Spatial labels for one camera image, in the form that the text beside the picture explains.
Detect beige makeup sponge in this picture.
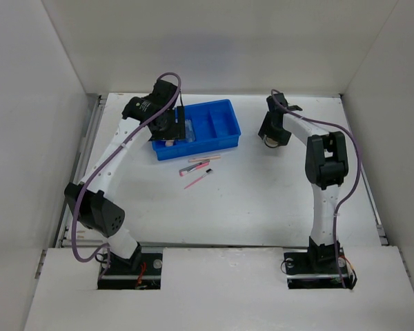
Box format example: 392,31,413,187
165,140,175,148

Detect round compact case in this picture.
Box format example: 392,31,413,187
264,137,279,149

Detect clear plastic bottle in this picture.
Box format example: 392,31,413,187
185,119,196,143

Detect pink eyebrow comb brush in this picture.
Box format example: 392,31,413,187
184,169,213,189

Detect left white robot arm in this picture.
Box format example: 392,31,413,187
70,72,181,274

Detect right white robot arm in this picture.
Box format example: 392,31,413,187
258,93,348,247

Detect pink makeup brush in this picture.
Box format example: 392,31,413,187
179,161,210,177

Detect blue plastic organizer tray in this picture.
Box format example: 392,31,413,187
152,99,241,161

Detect houndstooth pattern pencil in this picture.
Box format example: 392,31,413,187
179,162,204,172

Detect beige cosmetic stick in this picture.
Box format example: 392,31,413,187
188,154,221,163

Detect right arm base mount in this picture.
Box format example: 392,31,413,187
281,241,357,290

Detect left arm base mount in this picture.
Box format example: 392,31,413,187
95,247,164,290

